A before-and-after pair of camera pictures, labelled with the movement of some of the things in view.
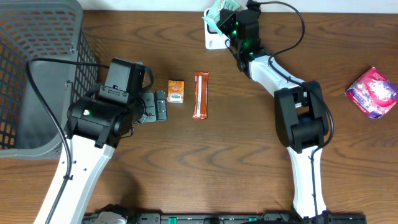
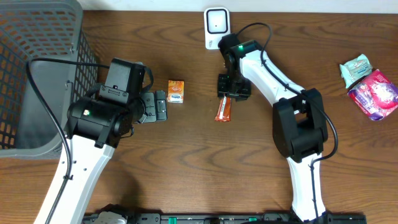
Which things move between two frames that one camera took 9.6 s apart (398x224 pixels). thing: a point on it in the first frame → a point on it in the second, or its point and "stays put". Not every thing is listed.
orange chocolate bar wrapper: [201, 79] → [224, 113]
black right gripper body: [229, 25] → [236, 87]
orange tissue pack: [176, 89] stays put
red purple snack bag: [373, 93] stays put
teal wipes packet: [214, 14] → [354, 69]
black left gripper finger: [161, 107] stays put
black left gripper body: [150, 106] stays put
